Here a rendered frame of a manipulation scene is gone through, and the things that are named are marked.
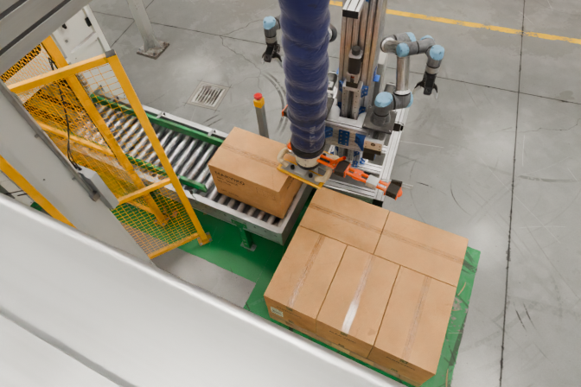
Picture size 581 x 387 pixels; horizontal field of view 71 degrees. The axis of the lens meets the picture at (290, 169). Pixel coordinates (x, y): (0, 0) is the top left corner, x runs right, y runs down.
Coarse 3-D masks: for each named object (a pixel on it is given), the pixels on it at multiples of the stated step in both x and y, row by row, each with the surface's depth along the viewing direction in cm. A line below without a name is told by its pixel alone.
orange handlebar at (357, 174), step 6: (288, 144) 277; (324, 156) 269; (324, 162) 267; (348, 168) 263; (348, 174) 261; (354, 174) 259; (360, 174) 259; (366, 174) 259; (360, 180) 258; (366, 180) 257; (378, 186) 254; (402, 192) 251
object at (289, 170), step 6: (294, 162) 283; (282, 168) 280; (288, 168) 279; (294, 168) 279; (294, 174) 277; (306, 174) 276; (312, 174) 273; (318, 174) 276; (300, 180) 275; (306, 180) 274; (312, 180) 273; (312, 186) 273; (318, 186) 271
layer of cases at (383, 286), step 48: (336, 192) 331; (336, 240) 307; (384, 240) 305; (432, 240) 303; (288, 288) 288; (336, 288) 286; (384, 288) 285; (432, 288) 283; (336, 336) 285; (384, 336) 267; (432, 336) 265
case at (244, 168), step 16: (224, 144) 313; (240, 144) 313; (256, 144) 312; (272, 144) 311; (224, 160) 305; (240, 160) 304; (256, 160) 303; (272, 160) 303; (224, 176) 307; (240, 176) 296; (256, 176) 295; (272, 176) 294; (288, 176) 294; (224, 192) 330; (240, 192) 316; (256, 192) 303; (272, 192) 291; (288, 192) 307; (272, 208) 312; (288, 208) 323
